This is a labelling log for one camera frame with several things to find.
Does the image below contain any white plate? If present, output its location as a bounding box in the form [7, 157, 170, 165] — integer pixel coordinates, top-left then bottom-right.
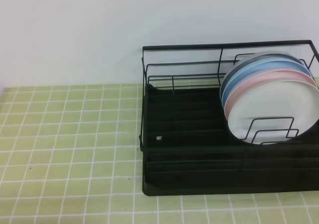
[227, 80, 319, 144]

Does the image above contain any pink plate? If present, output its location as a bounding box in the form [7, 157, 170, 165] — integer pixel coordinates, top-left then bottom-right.
[224, 69, 318, 119]

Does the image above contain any black drip tray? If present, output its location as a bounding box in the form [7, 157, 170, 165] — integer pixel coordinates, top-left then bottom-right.
[140, 85, 319, 196]

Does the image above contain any grey plate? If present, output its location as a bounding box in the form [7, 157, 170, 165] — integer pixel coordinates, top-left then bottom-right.
[222, 51, 305, 85]

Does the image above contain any black wire dish rack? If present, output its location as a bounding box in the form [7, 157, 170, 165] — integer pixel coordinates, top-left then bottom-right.
[142, 40, 319, 140]

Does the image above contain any blue plate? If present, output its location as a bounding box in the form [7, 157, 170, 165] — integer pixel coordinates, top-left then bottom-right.
[220, 58, 313, 106]

